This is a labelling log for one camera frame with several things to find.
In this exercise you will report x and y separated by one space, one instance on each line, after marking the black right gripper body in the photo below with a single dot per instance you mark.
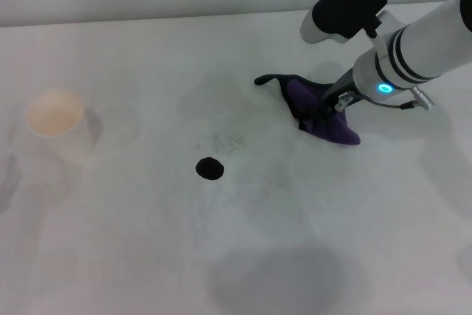
343 88

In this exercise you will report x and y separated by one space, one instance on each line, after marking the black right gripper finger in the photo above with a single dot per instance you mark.
318 114
327 105

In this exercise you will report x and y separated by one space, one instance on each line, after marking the purple rag with black trim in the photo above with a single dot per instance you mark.
332 127

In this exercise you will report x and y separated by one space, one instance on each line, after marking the white paper cup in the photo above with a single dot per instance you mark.
59 123

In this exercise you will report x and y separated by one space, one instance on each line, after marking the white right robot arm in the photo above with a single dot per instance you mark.
416 53

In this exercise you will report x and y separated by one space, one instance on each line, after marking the black water stain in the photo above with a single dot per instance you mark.
209 168

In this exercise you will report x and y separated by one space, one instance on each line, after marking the black and white wrist camera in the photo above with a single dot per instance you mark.
346 5

